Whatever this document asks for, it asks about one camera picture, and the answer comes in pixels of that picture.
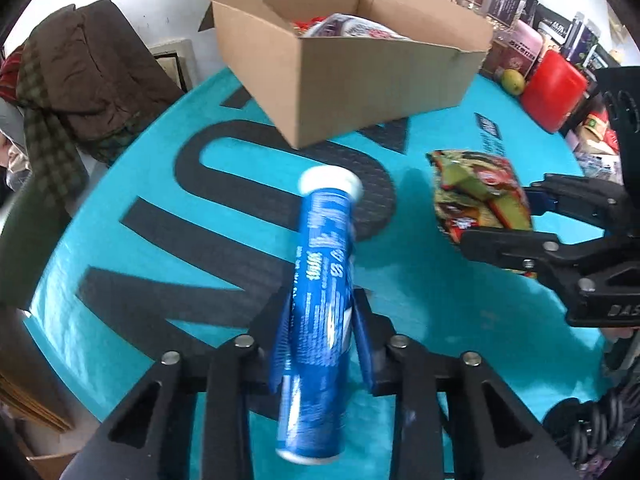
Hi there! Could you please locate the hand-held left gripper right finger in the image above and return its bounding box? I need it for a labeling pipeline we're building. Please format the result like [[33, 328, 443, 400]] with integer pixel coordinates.
[[350, 287, 586, 480]]

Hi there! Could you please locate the chair draped with clothes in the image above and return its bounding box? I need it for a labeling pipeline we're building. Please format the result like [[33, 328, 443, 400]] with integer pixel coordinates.
[[30, 0, 183, 146]]

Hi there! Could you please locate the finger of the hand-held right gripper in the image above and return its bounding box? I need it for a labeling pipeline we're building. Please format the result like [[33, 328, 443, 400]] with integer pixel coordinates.
[[459, 227, 614, 307], [522, 172, 624, 229]]

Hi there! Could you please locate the tall jar of grains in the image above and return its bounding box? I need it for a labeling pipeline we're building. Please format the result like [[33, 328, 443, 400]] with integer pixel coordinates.
[[492, 0, 526, 26]]

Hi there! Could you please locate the red yellow snack packet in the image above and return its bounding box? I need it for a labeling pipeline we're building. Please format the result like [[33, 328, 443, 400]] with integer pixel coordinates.
[[292, 16, 326, 36]]

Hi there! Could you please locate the yellow green fruit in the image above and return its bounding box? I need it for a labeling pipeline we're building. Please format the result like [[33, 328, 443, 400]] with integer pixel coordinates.
[[500, 68, 527, 95]]

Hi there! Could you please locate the brown cardboard box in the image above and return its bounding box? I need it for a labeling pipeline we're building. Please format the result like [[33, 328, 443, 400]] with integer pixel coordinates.
[[194, 0, 495, 150]]

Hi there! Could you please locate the blue tablet tube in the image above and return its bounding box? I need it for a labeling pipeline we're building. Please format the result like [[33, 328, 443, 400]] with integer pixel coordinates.
[[270, 165, 365, 463]]

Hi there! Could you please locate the green instant noodle packet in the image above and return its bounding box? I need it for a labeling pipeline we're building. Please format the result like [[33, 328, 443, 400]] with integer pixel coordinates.
[[425, 149, 538, 278]]

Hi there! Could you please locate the red canister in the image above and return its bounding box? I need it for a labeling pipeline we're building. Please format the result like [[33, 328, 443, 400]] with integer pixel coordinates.
[[520, 50, 588, 133]]

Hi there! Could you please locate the green plaid cloth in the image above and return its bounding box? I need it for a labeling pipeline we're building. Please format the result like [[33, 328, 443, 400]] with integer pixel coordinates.
[[15, 37, 146, 221]]

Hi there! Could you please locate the white plastic bag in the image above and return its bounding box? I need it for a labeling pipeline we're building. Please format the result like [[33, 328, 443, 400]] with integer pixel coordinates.
[[580, 152, 623, 178]]

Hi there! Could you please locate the pile of snack boxes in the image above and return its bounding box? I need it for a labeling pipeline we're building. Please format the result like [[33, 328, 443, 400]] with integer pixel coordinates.
[[570, 105, 623, 156]]

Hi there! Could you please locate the silver purple snack packet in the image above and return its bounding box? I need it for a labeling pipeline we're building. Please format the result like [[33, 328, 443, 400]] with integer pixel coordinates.
[[300, 12, 413, 42]]

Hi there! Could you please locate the red striped cloth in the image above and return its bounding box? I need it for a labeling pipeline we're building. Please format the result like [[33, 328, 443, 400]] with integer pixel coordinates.
[[0, 45, 28, 106]]

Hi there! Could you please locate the beige framed board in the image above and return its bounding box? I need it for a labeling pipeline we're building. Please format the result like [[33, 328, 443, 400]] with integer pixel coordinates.
[[150, 37, 196, 93]]

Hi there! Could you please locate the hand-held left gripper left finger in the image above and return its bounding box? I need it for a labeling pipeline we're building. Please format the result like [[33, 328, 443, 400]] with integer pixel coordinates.
[[60, 290, 296, 480]]

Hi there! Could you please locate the pink canister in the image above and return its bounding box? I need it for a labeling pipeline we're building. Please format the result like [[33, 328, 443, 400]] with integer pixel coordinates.
[[507, 19, 546, 76]]

